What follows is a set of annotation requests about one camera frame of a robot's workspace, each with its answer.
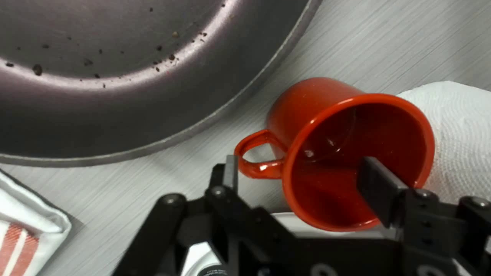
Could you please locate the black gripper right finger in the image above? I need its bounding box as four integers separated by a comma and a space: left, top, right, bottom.
356, 157, 439, 230

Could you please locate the white paper towel roll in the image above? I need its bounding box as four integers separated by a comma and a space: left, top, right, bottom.
400, 82, 491, 203

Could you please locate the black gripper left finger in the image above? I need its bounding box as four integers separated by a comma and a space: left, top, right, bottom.
206, 155, 245, 215

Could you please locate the white red-striped dish towel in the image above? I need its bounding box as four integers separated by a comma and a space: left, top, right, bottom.
0, 172, 72, 276

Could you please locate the black frying pan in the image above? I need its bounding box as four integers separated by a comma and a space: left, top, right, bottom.
0, 0, 322, 166

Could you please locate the red enamel mug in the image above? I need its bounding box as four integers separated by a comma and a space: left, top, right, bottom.
235, 77, 436, 232

